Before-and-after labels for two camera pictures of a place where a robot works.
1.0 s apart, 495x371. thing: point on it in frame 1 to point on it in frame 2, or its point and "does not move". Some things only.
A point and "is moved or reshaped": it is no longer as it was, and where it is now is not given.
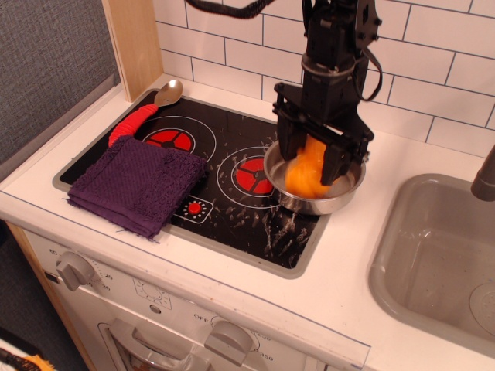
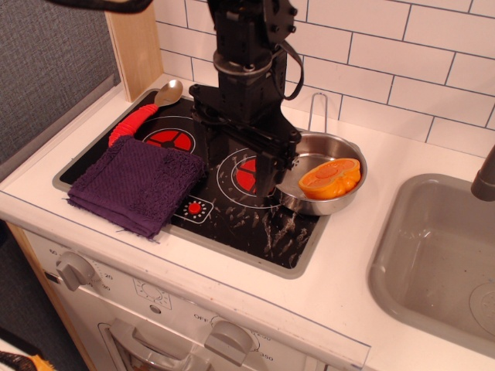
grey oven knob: [229, 341] does not move
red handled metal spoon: [128, 124] does not move
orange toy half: [303, 174] is moved or reshaped
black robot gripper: [326, 101] to [248, 102]
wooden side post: [139, 52] does not move
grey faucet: [483, 187] does not move
